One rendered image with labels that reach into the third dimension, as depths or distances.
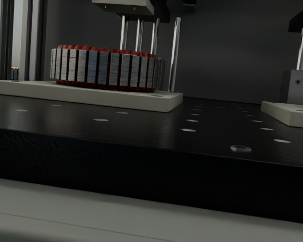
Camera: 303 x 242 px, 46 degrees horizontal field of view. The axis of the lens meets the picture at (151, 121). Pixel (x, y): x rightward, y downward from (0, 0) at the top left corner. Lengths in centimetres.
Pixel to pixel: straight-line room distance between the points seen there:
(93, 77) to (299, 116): 17
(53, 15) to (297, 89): 43
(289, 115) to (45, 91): 20
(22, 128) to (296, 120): 20
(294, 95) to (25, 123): 37
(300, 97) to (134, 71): 24
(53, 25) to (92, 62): 36
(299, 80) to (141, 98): 26
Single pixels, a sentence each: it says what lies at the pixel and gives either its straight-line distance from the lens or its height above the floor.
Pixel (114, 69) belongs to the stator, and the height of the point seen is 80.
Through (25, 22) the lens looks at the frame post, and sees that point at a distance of 62.
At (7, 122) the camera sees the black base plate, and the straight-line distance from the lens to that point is 18.
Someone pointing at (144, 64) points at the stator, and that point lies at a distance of 33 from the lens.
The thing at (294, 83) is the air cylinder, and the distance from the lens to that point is 49.
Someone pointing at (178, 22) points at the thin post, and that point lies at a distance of 43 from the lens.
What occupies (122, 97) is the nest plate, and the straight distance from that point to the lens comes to 29.
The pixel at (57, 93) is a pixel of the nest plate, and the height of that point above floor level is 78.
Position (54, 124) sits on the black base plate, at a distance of 18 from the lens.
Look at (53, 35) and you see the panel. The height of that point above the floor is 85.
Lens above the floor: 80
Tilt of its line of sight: 7 degrees down
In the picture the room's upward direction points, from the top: 5 degrees clockwise
